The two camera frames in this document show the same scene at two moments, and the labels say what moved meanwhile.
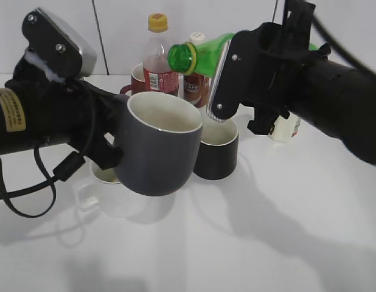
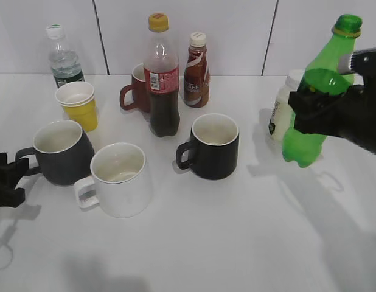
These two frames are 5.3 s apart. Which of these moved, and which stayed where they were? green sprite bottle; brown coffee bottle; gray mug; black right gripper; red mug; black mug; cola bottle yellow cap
Moved: green sprite bottle; gray mug; black right gripper
Stayed: brown coffee bottle; cola bottle yellow cap; red mug; black mug
